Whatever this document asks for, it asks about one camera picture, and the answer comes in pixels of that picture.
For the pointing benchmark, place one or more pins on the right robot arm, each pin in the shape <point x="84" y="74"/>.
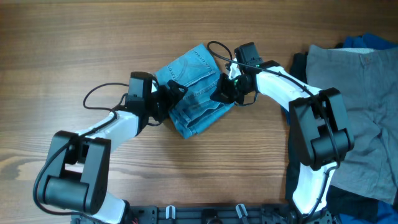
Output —
<point x="319" y="124"/>

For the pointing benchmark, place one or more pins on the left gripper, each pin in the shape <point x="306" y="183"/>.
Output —
<point x="171" y="100"/>

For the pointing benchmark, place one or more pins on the grey shorts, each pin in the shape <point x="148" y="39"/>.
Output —
<point x="367" y="80"/>

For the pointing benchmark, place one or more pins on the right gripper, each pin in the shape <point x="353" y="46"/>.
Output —
<point x="222" y="93"/>

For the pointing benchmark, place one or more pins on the black garment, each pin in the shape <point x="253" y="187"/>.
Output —
<point x="349" y="206"/>

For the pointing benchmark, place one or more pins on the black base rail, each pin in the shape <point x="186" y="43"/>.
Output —
<point x="264" y="214"/>

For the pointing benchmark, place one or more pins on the dark blue garment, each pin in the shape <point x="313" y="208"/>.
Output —
<point x="387" y="212"/>

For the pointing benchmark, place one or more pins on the light blue denim jeans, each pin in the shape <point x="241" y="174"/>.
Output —
<point x="198" y="71"/>

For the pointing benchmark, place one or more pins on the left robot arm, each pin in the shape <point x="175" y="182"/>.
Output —
<point x="74" y="178"/>

